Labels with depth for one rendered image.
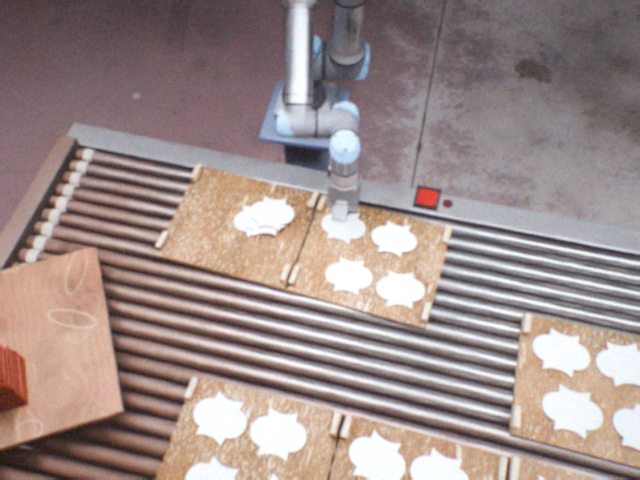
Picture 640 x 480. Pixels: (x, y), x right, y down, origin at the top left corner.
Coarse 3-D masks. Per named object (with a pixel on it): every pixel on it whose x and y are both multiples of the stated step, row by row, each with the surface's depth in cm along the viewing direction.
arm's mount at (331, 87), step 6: (324, 84) 248; (330, 84) 247; (336, 84) 248; (330, 90) 246; (330, 96) 245; (282, 102) 243; (324, 102) 243; (330, 102) 243; (276, 108) 242; (282, 108) 242; (324, 108) 242; (330, 108) 242; (276, 114) 241; (276, 120) 244; (276, 126) 247
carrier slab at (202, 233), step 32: (192, 192) 226; (224, 192) 226; (256, 192) 226; (288, 192) 225; (192, 224) 220; (224, 224) 220; (288, 224) 219; (160, 256) 215; (192, 256) 214; (224, 256) 214; (256, 256) 213; (288, 256) 213
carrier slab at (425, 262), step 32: (320, 224) 219; (384, 224) 218; (416, 224) 218; (320, 256) 213; (352, 256) 212; (384, 256) 212; (416, 256) 212; (288, 288) 207; (320, 288) 207; (416, 320) 201
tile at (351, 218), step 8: (328, 216) 219; (352, 216) 219; (328, 224) 218; (336, 224) 218; (344, 224) 218; (352, 224) 217; (360, 224) 217; (328, 232) 216; (336, 232) 216; (344, 232) 216; (352, 232) 216; (360, 232) 216; (344, 240) 215
